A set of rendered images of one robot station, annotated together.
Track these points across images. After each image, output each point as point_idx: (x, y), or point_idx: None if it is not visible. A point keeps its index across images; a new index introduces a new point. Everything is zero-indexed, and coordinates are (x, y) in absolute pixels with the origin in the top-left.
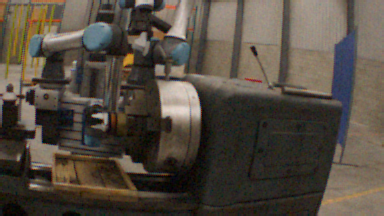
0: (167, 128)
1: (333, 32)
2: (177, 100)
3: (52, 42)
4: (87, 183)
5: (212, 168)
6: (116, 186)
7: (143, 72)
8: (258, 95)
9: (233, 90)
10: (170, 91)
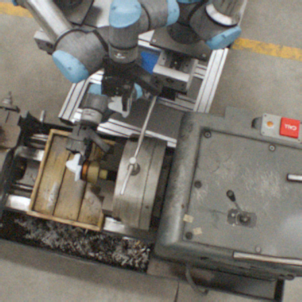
0: (118, 220)
1: None
2: (129, 207)
3: (29, 10)
4: (65, 199)
5: (156, 247)
6: (92, 205)
7: (181, 30)
8: (195, 253)
9: (166, 244)
10: (125, 197)
